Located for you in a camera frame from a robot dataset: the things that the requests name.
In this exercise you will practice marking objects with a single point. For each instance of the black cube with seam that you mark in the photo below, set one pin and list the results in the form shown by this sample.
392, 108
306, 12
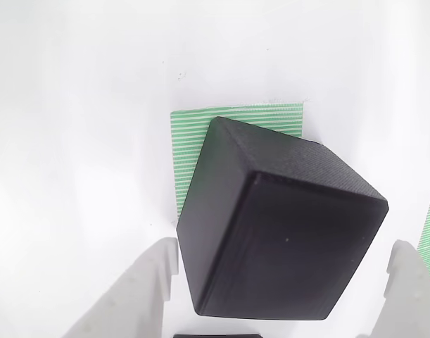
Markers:
218, 336

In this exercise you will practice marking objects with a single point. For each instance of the black cube with rounded edges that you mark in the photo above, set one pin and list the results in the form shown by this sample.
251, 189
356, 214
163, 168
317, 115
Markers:
288, 229

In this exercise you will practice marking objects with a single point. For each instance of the green striped tape square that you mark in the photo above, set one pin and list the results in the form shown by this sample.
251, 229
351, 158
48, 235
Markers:
186, 141

